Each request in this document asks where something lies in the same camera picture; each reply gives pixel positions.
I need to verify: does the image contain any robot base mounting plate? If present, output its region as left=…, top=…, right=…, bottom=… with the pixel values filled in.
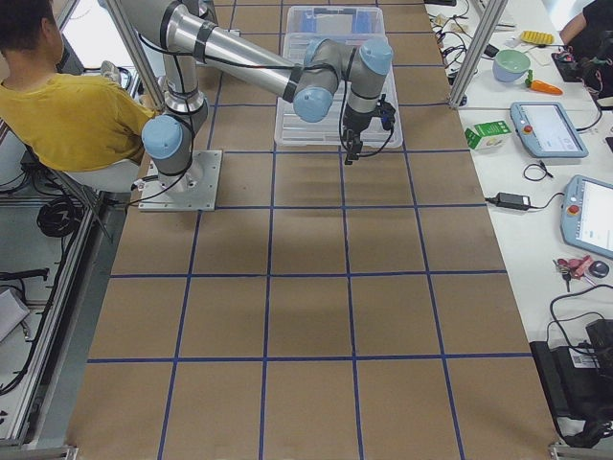
left=136, top=149, right=223, bottom=212

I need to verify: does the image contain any aluminium frame post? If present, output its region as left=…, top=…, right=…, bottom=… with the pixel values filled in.
left=448, top=0, right=508, bottom=109

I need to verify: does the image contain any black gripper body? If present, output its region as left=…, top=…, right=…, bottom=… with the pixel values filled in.
left=341, top=105, right=375, bottom=144

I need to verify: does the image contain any black laptop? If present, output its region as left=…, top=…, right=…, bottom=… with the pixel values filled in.
left=530, top=319, right=612, bottom=449

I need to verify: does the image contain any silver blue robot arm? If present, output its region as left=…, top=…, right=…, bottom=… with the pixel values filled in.
left=107, top=1, right=396, bottom=194

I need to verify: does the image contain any green and blue bowl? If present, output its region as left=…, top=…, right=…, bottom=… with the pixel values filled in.
left=492, top=49, right=531, bottom=82

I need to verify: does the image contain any black power adapter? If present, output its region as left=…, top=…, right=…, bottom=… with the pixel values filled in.
left=495, top=192, right=531, bottom=211

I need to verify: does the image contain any upper teach pendant tablet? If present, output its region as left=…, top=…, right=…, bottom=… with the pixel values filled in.
left=510, top=102, right=589, bottom=159

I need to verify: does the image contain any clear plastic box lid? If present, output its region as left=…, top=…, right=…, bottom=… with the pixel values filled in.
left=274, top=33, right=403, bottom=149

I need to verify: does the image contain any toy carrot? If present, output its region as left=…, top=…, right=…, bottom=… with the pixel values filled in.
left=524, top=70, right=563, bottom=96

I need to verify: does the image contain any clear plastic storage box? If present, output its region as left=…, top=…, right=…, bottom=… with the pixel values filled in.
left=285, top=6, right=385, bottom=35

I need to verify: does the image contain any yellow corn toy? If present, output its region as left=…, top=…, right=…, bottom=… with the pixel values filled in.
left=519, top=31, right=556, bottom=47

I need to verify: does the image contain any person in yellow shirt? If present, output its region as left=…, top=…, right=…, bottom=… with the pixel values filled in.
left=1, top=1, right=155, bottom=173

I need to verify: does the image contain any lower teach pendant tablet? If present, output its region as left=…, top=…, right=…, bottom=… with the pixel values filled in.
left=560, top=175, right=612, bottom=259

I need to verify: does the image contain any teach pendant tablet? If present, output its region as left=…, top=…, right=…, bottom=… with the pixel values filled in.
left=560, top=175, right=612, bottom=259
left=510, top=102, right=589, bottom=159

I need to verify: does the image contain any green white carton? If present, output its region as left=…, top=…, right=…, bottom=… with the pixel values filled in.
left=465, top=120, right=511, bottom=150

